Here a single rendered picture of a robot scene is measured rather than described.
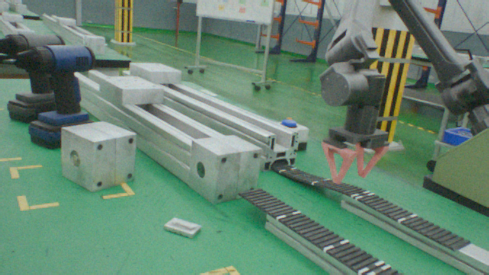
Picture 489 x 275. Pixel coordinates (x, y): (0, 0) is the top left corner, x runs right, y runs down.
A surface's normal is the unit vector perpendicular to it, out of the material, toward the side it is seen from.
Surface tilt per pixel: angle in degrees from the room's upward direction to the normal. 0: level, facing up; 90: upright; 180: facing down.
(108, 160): 90
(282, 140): 90
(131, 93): 90
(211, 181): 90
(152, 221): 0
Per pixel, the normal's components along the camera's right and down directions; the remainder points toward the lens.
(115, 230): 0.11, -0.95
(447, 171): -0.89, 0.03
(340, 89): -0.74, 0.11
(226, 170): 0.61, 0.29
